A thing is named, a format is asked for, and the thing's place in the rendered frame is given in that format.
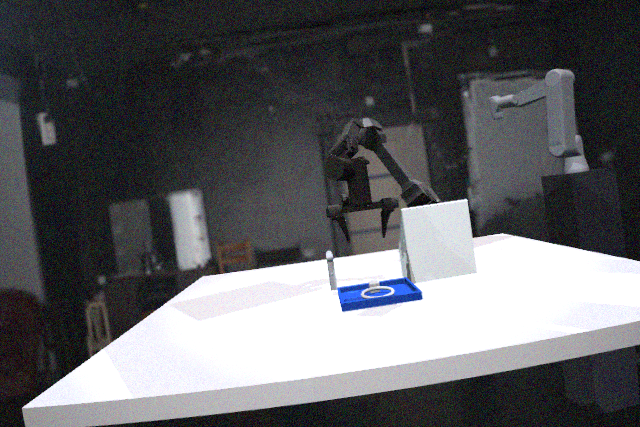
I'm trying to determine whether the blue tray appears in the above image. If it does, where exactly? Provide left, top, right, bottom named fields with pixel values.
left=337, top=277, right=423, bottom=312

